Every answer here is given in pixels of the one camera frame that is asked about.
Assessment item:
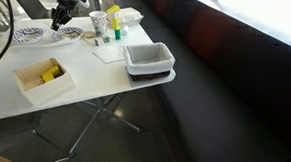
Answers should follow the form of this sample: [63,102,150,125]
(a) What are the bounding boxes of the dark upholstered bench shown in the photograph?
[107,0,291,162]

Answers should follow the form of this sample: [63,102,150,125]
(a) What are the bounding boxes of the dark basket with white liner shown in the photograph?
[120,40,178,85]

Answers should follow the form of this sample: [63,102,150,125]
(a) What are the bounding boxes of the blue patterned bowl with pieces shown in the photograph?
[50,25,85,44]

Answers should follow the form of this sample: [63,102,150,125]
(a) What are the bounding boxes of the white foam takeout container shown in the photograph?
[106,5,145,29]

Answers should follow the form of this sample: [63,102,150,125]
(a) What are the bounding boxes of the small square white napkin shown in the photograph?
[91,42,127,66]

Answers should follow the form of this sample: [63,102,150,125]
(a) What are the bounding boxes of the small white round container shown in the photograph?
[120,24,130,37]

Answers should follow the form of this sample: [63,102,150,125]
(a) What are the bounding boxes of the white food pieces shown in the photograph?
[62,31,81,41]

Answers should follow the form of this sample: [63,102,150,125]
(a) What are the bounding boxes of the white cube with blue print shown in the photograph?
[101,35,112,45]

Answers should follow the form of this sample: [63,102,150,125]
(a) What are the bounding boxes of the empty blue patterned paper bowl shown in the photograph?
[11,25,46,47]

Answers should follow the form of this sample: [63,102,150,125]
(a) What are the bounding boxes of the patterned paper cup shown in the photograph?
[87,10,109,39]

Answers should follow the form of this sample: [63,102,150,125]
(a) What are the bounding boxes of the white wooden box red label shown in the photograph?
[10,54,78,108]

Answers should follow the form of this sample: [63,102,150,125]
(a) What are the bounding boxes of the metal table base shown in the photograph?
[30,87,144,162]

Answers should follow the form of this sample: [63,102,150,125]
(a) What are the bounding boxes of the yellow block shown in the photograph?
[40,64,62,85]

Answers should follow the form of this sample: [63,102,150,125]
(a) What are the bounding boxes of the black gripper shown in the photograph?
[50,0,75,33]

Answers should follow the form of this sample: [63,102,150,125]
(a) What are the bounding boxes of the yellow green block tower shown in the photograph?
[104,3,124,42]

